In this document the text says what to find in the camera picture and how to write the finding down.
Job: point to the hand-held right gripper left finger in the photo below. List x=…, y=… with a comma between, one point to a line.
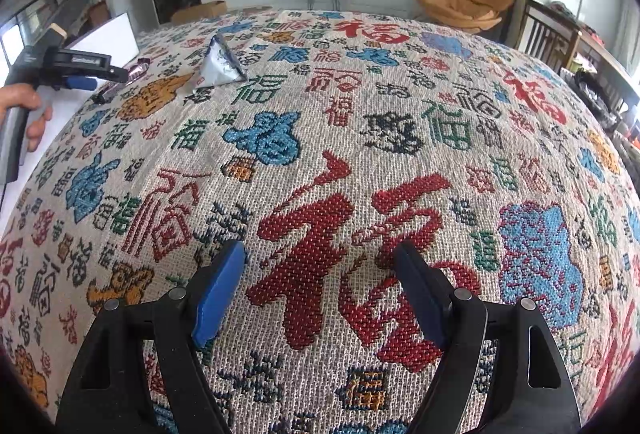
x=220, y=294

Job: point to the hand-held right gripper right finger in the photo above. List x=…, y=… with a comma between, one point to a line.
x=422, y=296

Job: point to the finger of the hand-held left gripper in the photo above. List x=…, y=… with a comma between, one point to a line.
x=117, y=74
x=82, y=83

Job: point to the white box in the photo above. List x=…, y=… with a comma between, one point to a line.
x=110, y=36

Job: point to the silver snack packet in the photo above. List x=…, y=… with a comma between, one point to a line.
x=220, y=64

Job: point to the person's left hand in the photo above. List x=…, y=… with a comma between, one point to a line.
x=20, y=95

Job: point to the cardboard box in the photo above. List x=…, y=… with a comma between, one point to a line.
x=200, y=11

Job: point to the round pet bed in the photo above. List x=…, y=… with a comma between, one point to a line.
x=255, y=8

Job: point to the printed tablecloth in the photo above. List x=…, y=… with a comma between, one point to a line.
x=350, y=139

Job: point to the dark wooden chair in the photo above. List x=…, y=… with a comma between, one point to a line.
x=545, y=31

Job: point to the orange lounge chair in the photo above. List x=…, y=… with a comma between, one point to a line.
x=460, y=6

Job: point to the wooden side table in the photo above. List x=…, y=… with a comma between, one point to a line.
x=605, y=64

